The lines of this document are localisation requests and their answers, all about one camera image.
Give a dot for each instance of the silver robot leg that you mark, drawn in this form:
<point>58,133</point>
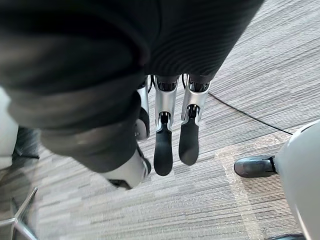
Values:
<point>300,175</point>

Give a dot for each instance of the white furniture piece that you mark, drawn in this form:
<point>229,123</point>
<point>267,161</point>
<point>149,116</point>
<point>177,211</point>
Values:
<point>7,130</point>

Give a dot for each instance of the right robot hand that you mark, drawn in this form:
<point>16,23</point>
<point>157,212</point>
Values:
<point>105,62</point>

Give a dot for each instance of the chrome chair base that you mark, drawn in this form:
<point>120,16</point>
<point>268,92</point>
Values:
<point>23,217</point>

